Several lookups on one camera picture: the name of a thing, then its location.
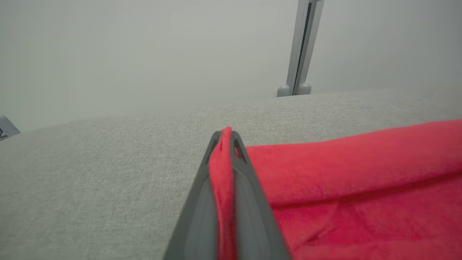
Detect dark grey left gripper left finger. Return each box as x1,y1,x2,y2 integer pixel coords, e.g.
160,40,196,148
162,131,222,260

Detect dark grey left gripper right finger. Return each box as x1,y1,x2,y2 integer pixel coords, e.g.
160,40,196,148
230,131,292,260

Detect red shirt with white sleeves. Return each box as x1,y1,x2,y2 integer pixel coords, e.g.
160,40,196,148
209,118,462,260

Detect small grey box corner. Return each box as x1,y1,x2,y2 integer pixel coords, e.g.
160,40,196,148
0,115,21,141

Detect grey partition post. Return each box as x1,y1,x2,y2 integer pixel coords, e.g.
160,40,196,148
277,0,324,98

